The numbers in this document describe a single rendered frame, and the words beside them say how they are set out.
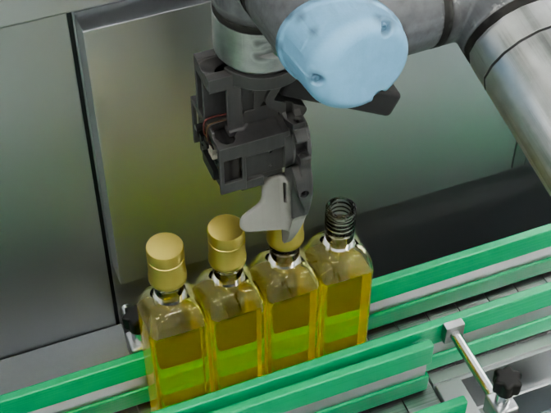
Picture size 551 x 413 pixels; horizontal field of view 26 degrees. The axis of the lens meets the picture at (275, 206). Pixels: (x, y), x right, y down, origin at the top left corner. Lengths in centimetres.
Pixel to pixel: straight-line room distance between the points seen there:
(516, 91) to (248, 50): 21
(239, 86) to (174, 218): 32
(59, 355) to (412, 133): 46
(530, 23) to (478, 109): 50
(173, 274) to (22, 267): 24
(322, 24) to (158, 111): 38
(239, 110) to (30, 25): 21
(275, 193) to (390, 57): 27
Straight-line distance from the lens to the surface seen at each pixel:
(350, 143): 125
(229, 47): 91
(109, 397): 127
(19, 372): 135
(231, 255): 108
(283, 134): 97
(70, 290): 131
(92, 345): 136
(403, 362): 124
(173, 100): 111
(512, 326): 134
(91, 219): 123
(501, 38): 81
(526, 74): 80
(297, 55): 78
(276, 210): 104
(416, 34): 81
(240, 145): 96
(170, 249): 106
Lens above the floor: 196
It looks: 47 degrees down
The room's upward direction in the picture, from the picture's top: straight up
